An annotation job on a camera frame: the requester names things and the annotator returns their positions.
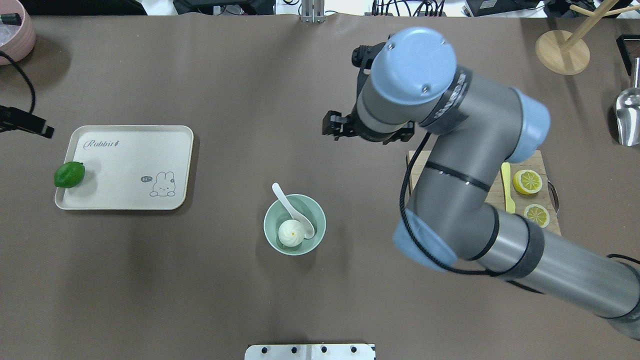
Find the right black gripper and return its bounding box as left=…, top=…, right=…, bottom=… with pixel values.
left=321, top=111, right=416, bottom=145

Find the white ceramic spoon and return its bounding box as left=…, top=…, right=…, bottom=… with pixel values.
left=271, top=182, right=316, bottom=239

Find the white steamed bun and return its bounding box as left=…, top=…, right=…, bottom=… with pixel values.
left=278, top=219, right=306, bottom=248

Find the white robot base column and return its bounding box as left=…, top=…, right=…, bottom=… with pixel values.
left=244, top=343, right=377, bottom=360

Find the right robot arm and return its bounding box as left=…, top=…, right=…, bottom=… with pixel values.
left=322, top=27, right=639, bottom=340

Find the mint green bowl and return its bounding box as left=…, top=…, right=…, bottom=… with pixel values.
left=263, top=194, right=327, bottom=256

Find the pink bowl with ice cubes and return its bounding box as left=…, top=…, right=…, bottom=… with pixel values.
left=0, top=0, right=37, bottom=62

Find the metal tube in bowl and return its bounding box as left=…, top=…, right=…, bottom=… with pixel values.
left=0, top=13, right=23, bottom=27

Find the yellow plastic knife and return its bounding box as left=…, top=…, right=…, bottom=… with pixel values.
left=500, top=162, right=516, bottom=214

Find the bamboo cutting board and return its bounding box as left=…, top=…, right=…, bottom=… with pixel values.
left=406, top=149, right=563, bottom=237

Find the thick lemon half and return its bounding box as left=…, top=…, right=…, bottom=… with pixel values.
left=512, top=169, right=543, bottom=195

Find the beige rabbit tray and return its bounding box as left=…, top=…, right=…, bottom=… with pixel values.
left=54, top=125, right=194, bottom=211

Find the thin lemon slice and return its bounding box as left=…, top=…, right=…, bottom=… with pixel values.
left=522, top=203, right=551, bottom=228

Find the wooden mug tree stand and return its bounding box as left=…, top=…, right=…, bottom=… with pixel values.
left=534, top=0, right=640, bottom=76

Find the green lime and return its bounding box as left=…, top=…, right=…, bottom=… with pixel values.
left=54, top=161, right=86, bottom=189

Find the metal scoop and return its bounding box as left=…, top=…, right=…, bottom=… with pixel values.
left=615, top=57, right=640, bottom=147

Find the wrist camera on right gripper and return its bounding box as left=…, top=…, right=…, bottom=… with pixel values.
left=350, top=42, right=387, bottom=97

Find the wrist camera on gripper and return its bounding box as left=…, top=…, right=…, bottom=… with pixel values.
left=350, top=42, right=387, bottom=97
left=0, top=105, right=55, bottom=139

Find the aluminium frame post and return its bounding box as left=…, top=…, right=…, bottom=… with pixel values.
left=300, top=0, right=326, bottom=24

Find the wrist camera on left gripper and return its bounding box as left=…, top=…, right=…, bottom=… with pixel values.
left=0, top=105, right=55, bottom=139

